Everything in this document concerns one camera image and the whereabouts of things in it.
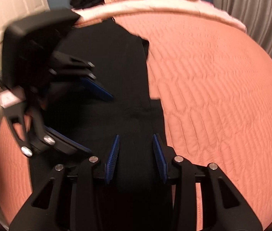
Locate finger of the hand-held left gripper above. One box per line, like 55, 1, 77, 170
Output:
50, 50, 114, 101
3, 99, 92, 158

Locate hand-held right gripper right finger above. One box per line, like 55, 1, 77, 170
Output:
152, 133, 263, 231

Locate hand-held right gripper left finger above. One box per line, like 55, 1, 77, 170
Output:
9, 134, 121, 231

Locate black pants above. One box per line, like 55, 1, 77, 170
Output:
29, 19, 175, 231

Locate white wardrobe doors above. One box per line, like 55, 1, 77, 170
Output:
0, 0, 51, 51

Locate salmon quilted bed cover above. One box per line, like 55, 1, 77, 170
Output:
0, 12, 272, 231

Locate light pink blanket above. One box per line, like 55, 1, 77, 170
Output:
71, 0, 247, 33

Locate grey curtain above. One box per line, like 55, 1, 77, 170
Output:
213, 0, 272, 80

